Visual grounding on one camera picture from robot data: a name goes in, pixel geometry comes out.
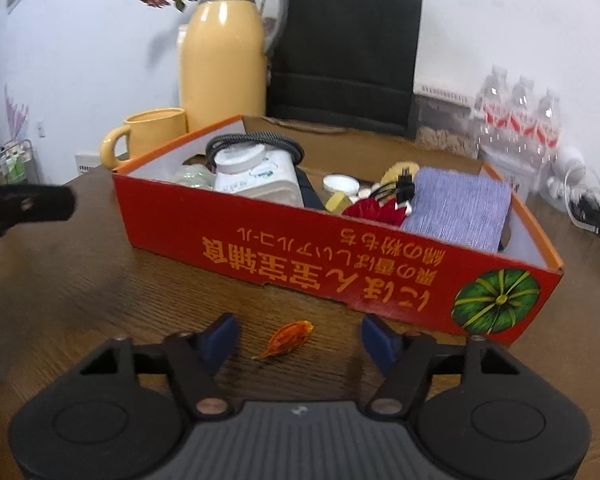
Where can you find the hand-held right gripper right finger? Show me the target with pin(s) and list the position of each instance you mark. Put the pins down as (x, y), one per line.
(380, 345)

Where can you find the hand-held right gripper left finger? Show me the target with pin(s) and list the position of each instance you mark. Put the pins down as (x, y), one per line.
(222, 340)

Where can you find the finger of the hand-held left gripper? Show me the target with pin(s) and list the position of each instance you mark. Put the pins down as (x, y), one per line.
(30, 205)

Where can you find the orange dried petal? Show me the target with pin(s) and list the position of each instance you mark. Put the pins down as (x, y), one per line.
(290, 337)

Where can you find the red cardboard box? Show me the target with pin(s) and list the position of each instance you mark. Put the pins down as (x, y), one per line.
(280, 260)

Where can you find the purple woven cloth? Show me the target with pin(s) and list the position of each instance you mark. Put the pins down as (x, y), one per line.
(455, 210)

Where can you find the white plastic jar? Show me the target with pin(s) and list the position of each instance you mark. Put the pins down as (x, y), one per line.
(250, 180)

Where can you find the red paper flower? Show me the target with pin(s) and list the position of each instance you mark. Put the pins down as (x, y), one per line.
(372, 210)

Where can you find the yellow ceramic mug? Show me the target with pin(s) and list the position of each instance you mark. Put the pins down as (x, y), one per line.
(155, 132)

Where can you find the yellow block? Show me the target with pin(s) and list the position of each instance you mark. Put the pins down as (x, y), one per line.
(337, 204)

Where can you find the small white lidded jar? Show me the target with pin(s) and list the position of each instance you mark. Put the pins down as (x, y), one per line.
(341, 183)

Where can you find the white printed tin box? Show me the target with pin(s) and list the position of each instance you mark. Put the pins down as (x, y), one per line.
(511, 175)

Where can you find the clear seed container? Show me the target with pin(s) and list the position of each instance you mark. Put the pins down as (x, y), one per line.
(445, 137)

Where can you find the yellow thermos jug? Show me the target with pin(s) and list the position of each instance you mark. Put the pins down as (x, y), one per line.
(220, 60)

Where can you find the white robot-shaped speaker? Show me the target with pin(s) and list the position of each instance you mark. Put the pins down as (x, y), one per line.
(565, 170)

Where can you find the white printed flat box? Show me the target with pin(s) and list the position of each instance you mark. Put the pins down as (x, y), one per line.
(442, 90)

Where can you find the water bottle red label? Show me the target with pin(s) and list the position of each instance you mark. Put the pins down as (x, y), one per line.
(492, 105)
(522, 115)
(547, 125)

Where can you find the black paper bag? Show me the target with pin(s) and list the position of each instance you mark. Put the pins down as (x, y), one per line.
(345, 50)

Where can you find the white wall switch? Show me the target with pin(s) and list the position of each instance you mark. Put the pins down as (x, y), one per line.
(42, 129)

